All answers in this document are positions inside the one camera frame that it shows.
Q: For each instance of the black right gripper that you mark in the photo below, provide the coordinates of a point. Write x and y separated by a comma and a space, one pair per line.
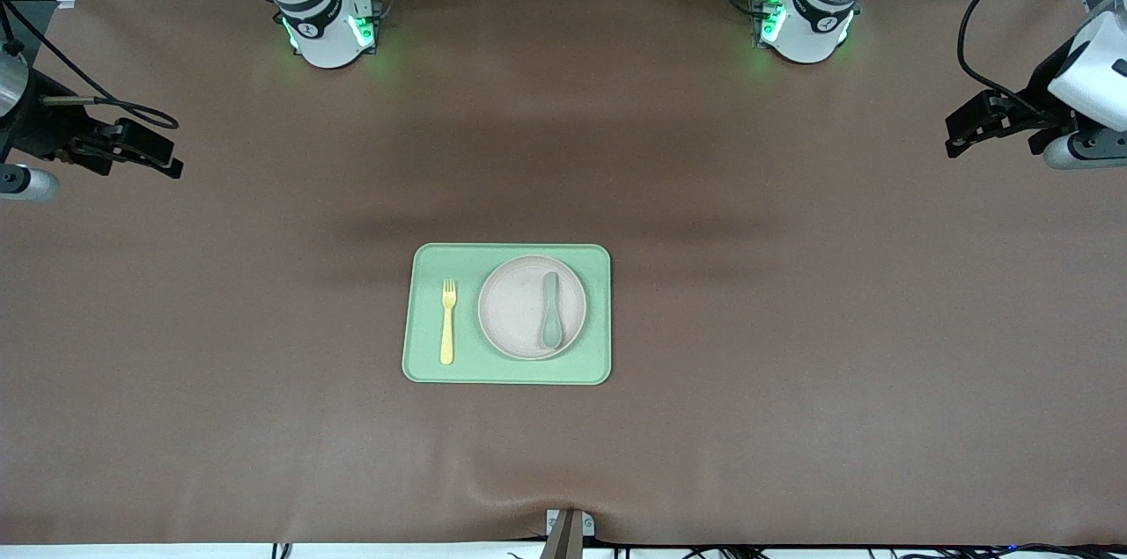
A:
35, 129

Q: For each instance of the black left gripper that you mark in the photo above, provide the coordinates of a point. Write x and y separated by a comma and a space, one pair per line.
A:
1032, 107

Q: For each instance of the yellow plastic fork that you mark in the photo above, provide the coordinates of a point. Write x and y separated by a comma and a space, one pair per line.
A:
448, 330

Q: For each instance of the round white plate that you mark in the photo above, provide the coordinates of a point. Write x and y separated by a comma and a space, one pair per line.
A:
511, 312

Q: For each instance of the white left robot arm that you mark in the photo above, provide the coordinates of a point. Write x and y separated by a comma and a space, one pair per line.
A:
823, 13

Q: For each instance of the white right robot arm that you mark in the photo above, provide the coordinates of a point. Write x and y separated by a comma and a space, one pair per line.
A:
317, 13

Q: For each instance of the mint green rectangular tray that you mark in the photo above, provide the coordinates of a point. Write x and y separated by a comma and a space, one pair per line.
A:
423, 365

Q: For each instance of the teal plastic spoon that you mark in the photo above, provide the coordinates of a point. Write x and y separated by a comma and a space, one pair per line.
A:
550, 321

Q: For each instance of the metal table edge clamp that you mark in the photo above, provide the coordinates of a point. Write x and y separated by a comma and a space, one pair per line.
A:
568, 533

